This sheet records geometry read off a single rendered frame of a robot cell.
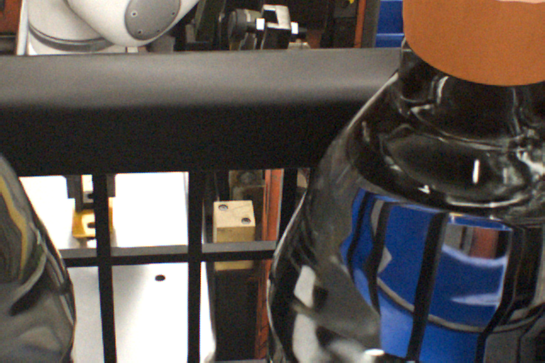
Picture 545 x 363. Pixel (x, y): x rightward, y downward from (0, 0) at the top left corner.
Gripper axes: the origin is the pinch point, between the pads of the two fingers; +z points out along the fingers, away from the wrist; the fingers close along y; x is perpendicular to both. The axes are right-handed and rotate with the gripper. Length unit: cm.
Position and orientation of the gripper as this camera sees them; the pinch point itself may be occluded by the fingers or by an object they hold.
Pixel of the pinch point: (91, 185)
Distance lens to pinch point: 103.5
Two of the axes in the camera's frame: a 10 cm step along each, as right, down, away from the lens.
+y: -9.9, 0.3, -1.2
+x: 1.1, 6.3, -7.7
